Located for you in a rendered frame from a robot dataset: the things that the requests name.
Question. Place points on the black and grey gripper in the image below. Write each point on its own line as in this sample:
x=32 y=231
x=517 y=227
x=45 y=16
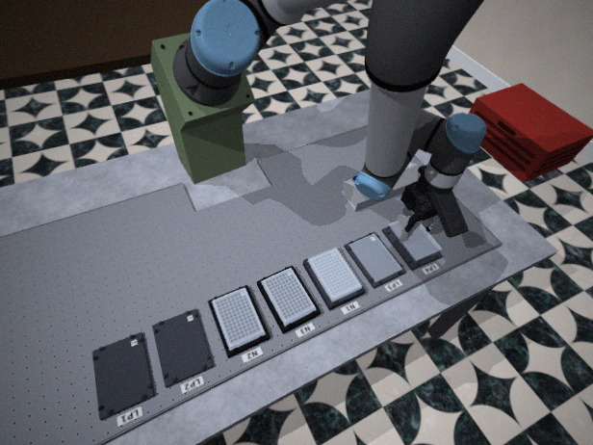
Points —
x=421 y=204

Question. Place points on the white label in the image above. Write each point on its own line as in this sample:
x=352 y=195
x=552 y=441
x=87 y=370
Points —
x=392 y=286
x=304 y=330
x=430 y=269
x=251 y=355
x=350 y=307
x=192 y=384
x=129 y=416

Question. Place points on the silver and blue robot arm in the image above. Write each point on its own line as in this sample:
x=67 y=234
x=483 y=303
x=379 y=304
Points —
x=406 y=45

